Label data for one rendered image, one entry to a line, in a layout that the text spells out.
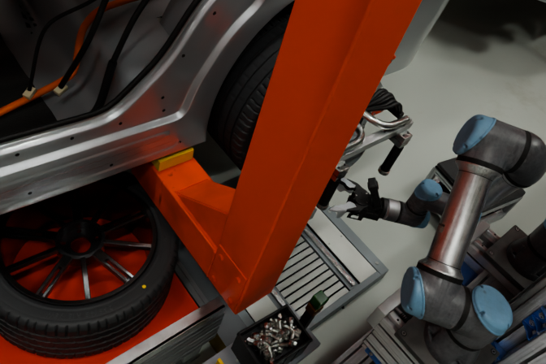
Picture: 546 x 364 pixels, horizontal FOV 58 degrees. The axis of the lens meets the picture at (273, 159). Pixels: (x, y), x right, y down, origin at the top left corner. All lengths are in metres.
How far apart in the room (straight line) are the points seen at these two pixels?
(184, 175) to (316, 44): 0.93
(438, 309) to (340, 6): 0.77
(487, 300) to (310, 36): 0.79
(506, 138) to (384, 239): 1.53
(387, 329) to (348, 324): 0.84
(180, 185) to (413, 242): 1.52
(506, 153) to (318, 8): 0.64
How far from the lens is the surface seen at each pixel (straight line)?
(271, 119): 1.09
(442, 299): 1.30
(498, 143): 1.31
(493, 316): 1.34
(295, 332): 1.63
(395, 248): 2.74
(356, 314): 2.43
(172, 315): 1.91
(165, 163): 1.72
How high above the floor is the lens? 1.99
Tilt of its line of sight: 44 degrees down
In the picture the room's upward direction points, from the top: 20 degrees clockwise
